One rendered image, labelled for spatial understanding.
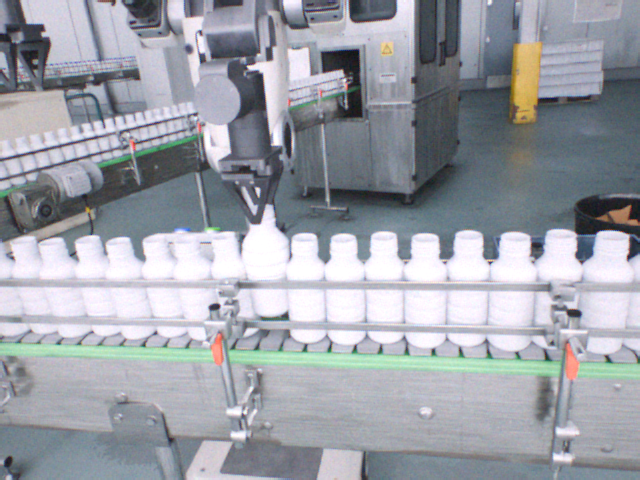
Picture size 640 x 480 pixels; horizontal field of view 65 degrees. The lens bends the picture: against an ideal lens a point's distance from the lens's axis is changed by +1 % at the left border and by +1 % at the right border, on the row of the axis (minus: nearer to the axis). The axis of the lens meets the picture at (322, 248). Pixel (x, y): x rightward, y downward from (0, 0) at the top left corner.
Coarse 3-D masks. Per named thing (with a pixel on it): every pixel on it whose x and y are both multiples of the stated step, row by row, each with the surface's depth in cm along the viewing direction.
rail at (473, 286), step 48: (240, 288) 74; (288, 288) 72; (336, 288) 71; (384, 288) 70; (432, 288) 68; (480, 288) 67; (528, 288) 66; (576, 288) 65; (624, 288) 64; (624, 336) 66
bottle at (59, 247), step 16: (48, 240) 82; (48, 256) 80; (64, 256) 81; (48, 272) 80; (64, 272) 80; (48, 288) 81; (64, 288) 81; (64, 304) 82; (80, 304) 83; (64, 336) 84; (80, 336) 85
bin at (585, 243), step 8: (496, 240) 121; (536, 240) 121; (544, 240) 121; (584, 240) 119; (592, 240) 119; (632, 240) 117; (496, 248) 116; (584, 248) 120; (592, 248) 120; (632, 248) 117; (496, 256) 118; (576, 256) 121; (584, 256) 121; (632, 256) 117
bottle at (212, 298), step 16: (176, 240) 76; (192, 240) 78; (192, 256) 75; (176, 272) 76; (192, 272) 75; (208, 272) 77; (192, 288) 76; (208, 288) 77; (192, 304) 77; (208, 304) 78; (192, 336) 80
